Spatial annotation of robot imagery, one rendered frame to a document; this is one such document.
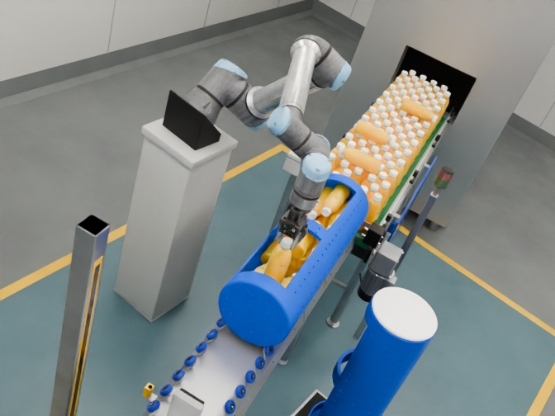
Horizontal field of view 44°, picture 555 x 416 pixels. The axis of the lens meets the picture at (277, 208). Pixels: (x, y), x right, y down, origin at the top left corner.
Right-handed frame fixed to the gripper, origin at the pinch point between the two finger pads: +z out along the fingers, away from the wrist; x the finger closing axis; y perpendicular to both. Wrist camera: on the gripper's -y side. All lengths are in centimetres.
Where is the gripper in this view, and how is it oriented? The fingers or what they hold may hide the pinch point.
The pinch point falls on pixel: (286, 242)
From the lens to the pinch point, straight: 234.7
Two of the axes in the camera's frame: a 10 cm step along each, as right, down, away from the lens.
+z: -2.8, 7.3, 6.2
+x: 8.6, 4.8, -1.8
